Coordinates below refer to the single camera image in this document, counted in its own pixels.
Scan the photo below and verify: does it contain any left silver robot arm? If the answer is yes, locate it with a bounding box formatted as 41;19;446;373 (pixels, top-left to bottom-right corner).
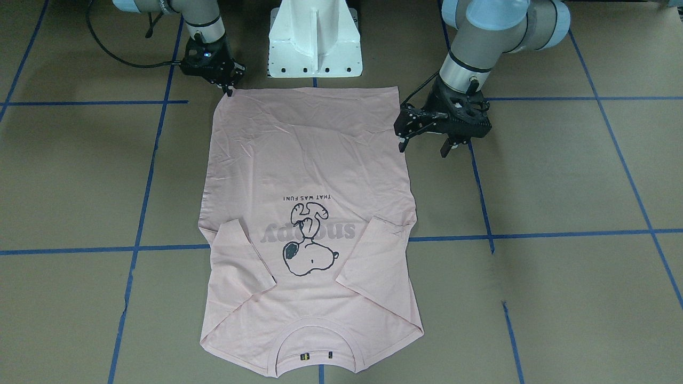
394;1;571;157

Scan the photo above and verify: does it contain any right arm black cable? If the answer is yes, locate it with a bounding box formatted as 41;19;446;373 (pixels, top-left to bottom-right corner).
85;0;185;69

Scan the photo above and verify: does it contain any pink Snoopy t-shirt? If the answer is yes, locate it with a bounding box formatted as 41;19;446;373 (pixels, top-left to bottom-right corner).
198;87;424;378

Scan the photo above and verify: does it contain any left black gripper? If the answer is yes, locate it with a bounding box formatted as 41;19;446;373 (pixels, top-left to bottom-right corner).
394;77;492;158

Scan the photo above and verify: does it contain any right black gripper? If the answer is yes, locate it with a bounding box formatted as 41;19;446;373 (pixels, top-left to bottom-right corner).
180;36;246;97

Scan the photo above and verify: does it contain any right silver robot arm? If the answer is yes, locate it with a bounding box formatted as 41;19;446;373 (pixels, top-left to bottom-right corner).
113;1;246;97

